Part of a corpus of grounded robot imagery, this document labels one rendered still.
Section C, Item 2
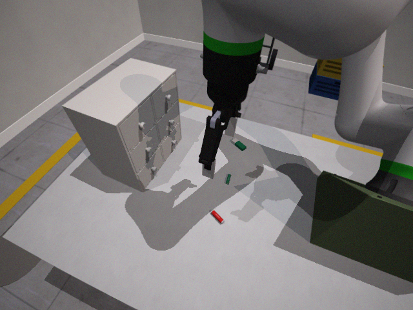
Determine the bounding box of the grey drawer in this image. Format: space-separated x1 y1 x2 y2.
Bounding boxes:
157 101 179 142
137 147 163 190
118 97 155 152
161 123 181 160
152 74 177 121
129 125 159 173

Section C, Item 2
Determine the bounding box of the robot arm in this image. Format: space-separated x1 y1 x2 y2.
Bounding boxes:
200 0 413 207

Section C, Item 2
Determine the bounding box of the small white chest of drawers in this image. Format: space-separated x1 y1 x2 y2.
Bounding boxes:
62 58 179 192

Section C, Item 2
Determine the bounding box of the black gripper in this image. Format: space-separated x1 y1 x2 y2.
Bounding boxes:
199 80 249 179

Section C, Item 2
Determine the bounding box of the red cylinder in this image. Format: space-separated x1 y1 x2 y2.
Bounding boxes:
211 211 224 223

